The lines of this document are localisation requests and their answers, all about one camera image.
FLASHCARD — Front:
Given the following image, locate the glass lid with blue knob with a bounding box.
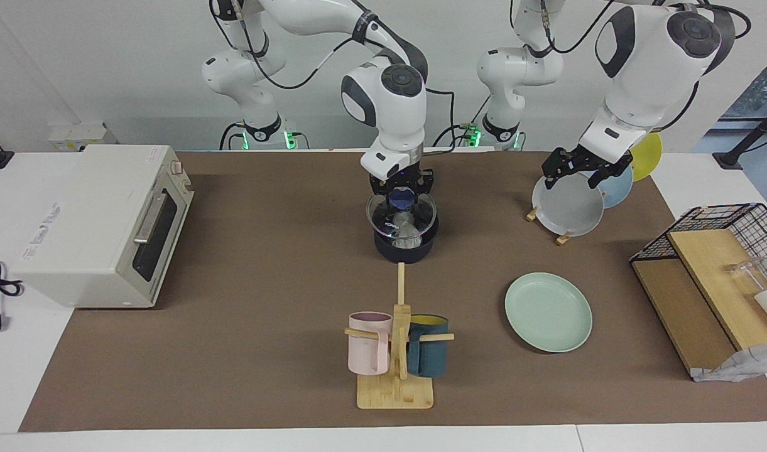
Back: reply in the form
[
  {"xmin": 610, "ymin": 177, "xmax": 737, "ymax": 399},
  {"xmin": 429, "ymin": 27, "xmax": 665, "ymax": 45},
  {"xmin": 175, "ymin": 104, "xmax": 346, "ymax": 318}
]
[{"xmin": 366, "ymin": 190, "xmax": 437, "ymax": 249}]

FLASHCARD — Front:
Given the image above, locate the clear plastic food bag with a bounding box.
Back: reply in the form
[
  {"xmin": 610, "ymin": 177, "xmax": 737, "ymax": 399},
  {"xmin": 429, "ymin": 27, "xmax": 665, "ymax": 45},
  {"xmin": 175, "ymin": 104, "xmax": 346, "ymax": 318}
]
[{"xmin": 385, "ymin": 210, "xmax": 423, "ymax": 247}]

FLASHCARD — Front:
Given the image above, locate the light blue plate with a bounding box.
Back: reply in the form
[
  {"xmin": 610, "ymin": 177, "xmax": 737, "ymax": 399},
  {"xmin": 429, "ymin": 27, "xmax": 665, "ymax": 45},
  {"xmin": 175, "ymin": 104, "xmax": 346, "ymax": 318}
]
[{"xmin": 594, "ymin": 164, "xmax": 634, "ymax": 209}]

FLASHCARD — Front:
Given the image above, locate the grey plate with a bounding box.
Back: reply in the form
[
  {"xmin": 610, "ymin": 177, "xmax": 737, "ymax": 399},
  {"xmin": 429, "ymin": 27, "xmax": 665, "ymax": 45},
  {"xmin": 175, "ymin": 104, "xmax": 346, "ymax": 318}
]
[{"xmin": 532, "ymin": 171, "xmax": 605, "ymax": 237}]

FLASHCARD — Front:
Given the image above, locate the yellow plate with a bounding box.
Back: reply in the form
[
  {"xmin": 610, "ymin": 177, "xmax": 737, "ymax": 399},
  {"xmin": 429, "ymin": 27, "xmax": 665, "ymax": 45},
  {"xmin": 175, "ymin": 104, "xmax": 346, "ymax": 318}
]
[{"xmin": 628, "ymin": 132, "xmax": 663, "ymax": 183}]

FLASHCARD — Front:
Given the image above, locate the wooden plate rack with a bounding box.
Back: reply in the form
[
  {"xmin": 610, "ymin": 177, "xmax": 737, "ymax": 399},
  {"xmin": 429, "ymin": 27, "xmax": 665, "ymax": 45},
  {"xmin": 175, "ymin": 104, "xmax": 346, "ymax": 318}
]
[{"xmin": 526, "ymin": 204, "xmax": 574, "ymax": 245}]

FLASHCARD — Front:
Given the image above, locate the light green plate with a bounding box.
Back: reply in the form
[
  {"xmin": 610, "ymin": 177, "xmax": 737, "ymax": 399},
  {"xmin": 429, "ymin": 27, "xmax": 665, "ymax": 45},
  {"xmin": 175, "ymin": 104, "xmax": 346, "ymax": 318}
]
[{"xmin": 504, "ymin": 272, "xmax": 593, "ymax": 353}]

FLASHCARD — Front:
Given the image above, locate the dark blue saucepan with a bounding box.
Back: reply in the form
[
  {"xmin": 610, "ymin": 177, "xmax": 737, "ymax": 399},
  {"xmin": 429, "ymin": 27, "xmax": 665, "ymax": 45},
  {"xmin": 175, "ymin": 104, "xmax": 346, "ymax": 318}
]
[{"xmin": 373, "ymin": 213, "xmax": 440, "ymax": 264}]

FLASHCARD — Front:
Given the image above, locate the black stand foot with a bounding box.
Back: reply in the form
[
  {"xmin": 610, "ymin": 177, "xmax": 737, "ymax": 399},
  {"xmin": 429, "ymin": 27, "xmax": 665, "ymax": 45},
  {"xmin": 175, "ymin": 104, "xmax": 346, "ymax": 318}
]
[{"xmin": 713, "ymin": 104, "xmax": 767, "ymax": 169}]

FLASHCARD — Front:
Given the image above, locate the pink mug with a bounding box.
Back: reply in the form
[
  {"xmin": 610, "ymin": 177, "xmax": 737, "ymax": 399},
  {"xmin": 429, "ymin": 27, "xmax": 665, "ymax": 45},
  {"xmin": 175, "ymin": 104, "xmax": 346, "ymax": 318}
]
[{"xmin": 348, "ymin": 312, "xmax": 393, "ymax": 376}]

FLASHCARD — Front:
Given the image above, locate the dark teal mug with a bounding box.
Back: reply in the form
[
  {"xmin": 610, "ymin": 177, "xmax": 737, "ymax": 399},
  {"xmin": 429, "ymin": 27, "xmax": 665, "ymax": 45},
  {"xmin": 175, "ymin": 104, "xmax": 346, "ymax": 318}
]
[{"xmin": 407, "ymin": 315, "xmax": 450, "ymax": 379}]

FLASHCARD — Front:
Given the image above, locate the clear glass cup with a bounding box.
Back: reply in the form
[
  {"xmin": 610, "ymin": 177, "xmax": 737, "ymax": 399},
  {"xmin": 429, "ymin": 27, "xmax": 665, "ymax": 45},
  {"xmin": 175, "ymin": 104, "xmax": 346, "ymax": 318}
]
[{"xmin": 726, "ymin": 257, "xmax": 767, "ymax": 296}]

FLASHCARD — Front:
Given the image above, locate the wooden mug rack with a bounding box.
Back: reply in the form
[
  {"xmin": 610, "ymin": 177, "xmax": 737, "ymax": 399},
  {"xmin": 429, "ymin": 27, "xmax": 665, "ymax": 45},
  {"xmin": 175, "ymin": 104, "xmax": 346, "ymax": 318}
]
[{"xmin": 344, "ymin": 262, "xmax": 455, "ymax": 410}]

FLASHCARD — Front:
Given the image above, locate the brown table mat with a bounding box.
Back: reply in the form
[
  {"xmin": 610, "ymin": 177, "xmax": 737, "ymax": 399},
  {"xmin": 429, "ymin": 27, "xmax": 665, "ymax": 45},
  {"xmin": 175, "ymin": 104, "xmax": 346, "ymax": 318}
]
[{"xmin": 19, "ymin": 151, "xmax": 767, "ymax": 433}]

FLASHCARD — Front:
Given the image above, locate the grey patterned cloth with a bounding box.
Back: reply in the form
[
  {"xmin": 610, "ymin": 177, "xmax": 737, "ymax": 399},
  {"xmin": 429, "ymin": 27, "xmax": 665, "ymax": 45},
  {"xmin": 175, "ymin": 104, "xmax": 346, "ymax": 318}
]
[{"xmin": 691, "ymin": 341, "xmax": 767, "ymax": 382}]

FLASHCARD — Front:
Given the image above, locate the white toaster oven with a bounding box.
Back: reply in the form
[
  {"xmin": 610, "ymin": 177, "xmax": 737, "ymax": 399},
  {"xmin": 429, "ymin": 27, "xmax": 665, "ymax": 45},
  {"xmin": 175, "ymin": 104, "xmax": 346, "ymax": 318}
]
[{"xmin": 9, "ymin": 144, "xmax": 195, "ymax": 309}]

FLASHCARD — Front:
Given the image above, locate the white power strip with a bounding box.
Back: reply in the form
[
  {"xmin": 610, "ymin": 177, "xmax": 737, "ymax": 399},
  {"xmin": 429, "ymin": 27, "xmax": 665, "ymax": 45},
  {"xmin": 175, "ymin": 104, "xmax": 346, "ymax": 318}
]
[{"xmin": 48, "ymin": 122, "xmax": 117, "ymax": 151}]

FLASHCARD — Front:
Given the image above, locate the wire and wood shelf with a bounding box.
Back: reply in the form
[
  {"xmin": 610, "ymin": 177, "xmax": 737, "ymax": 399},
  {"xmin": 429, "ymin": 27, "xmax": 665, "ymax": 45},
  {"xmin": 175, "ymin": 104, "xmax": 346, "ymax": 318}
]
[{"xmin": 667, "ymin": 229, "xmax": 767, "ymax": 351}]

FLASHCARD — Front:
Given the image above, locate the black wire basket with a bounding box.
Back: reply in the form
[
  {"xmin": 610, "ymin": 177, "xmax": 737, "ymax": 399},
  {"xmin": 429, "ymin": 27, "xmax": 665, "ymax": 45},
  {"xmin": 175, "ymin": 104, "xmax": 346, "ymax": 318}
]
[{"xmin": 629, "ymin": 203, "xmax": 767, "ymax": 289}]

